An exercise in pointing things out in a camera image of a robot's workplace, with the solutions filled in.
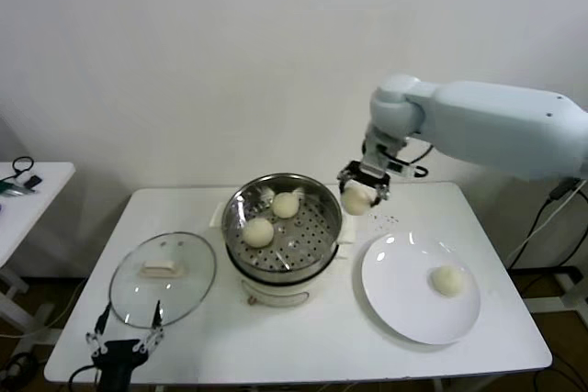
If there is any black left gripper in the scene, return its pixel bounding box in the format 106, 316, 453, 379
85, 299, 166, 392

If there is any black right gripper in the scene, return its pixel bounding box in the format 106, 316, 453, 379
337, 161, 391, 207

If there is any white steamed baozi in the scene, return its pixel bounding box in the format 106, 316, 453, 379
242, 218, 276, 249
271, 193, 301, 218
430, 265, 469, 297
340, 183, 376, 217

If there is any glass lid with white handle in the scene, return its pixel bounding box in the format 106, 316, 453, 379
108, 230, 218, 330

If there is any stainless steel steamer basket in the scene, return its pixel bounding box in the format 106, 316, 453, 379
209, 173, 358, 274

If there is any white round plate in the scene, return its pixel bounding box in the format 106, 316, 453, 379
360, 230, 482, 346

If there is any white electric cooker base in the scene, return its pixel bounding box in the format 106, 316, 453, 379
225, 240, 353, 308

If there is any white side table with laptop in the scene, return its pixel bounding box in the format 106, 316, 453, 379
0, 161, 77, 333

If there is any white side table with label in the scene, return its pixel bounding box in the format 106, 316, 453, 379
523, 267, 588, 315

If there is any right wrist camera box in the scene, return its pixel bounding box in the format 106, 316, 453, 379
385, 157, 426, 178

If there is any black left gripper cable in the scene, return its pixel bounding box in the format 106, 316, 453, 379
67, 363, 100, 392

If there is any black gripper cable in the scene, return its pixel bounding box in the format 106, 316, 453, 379
403, 141, 435, 177
67, 363, 100, 392

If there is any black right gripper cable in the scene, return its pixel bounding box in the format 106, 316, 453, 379
403, 141, 435, 177

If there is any black floor cable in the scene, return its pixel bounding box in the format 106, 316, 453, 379
0, 350, 42, 384

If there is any white hanging cable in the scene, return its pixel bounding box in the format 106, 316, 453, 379
507, 185, 588, 267

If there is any black power adapter cable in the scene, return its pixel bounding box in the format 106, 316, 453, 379
507, 179, 580, 270

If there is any thin black hanging cable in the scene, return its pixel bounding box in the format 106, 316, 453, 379
514, 198, 588, 270

